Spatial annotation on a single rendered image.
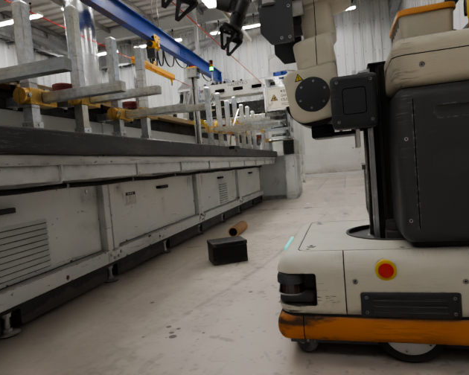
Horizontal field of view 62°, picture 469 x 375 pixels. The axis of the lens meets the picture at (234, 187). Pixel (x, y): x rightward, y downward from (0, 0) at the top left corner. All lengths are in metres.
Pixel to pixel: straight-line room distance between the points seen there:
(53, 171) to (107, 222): 0.64
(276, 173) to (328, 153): 6.23
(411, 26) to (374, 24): 11.24
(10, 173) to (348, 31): 11.61
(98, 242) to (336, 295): 1.30
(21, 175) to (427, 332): 1.22
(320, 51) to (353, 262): 0.62
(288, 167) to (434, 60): 4.64
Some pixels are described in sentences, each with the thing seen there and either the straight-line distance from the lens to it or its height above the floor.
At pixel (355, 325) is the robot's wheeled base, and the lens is 1.10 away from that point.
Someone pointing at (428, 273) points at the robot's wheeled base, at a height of 0.23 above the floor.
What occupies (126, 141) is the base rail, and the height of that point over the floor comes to 0.68.
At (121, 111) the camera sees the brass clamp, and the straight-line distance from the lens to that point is 1.81.
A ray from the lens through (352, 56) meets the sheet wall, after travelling 12.25.
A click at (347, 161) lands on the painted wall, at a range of 11.90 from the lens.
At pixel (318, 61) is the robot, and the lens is 1.25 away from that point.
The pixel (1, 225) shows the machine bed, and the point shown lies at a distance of 1.61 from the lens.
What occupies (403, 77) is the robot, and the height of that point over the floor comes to 0.71.
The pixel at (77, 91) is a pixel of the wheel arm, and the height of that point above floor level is 0.80.
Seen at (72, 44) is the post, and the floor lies 1.03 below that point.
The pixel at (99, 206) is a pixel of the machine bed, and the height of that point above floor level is 0.39.
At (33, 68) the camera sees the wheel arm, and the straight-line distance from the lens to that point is 1.13.
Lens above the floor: 0.53
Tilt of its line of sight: 3 degrees down
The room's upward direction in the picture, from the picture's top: 5 degrees counter-clockwise
